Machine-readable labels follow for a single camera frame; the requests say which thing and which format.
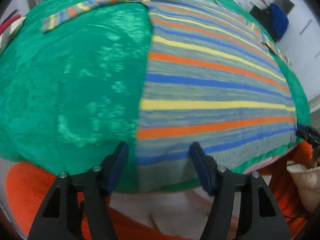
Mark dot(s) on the blue fuzzy garment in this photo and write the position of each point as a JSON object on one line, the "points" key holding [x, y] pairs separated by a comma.
{"points": [[280, 22]]}

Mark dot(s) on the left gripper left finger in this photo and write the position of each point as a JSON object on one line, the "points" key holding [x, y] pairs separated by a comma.
{"points": [[73, 196]]}

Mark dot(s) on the red folded garment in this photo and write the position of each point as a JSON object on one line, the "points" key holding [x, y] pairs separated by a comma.
{"points": [[8, 22]]}

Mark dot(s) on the green bed cover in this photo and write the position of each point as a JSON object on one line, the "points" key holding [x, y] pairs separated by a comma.
{"points": [[32, 69]]}

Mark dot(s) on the striped knit sweater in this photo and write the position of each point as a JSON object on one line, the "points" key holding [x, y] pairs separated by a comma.
{"points": [[207, 75]]}

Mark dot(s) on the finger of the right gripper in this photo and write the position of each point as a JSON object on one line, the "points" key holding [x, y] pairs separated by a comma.
{"points": [[309, 134]]}

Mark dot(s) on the striped folded garment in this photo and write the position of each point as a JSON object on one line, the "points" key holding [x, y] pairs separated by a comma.
{"points": [[11, 31]]}

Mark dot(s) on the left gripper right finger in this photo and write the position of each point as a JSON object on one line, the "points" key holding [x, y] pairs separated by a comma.
{"points": [[259, 217]]}

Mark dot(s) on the orange trousers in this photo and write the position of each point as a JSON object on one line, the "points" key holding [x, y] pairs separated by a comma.
{"points": [[26, 186]]}

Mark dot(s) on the black clothes on chair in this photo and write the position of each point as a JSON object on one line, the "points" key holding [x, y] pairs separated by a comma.
{"points": [[265, 18]]}

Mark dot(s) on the cream sleeve forearm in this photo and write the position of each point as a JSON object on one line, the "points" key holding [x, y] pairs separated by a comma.
{"points": [[307, 182]]}

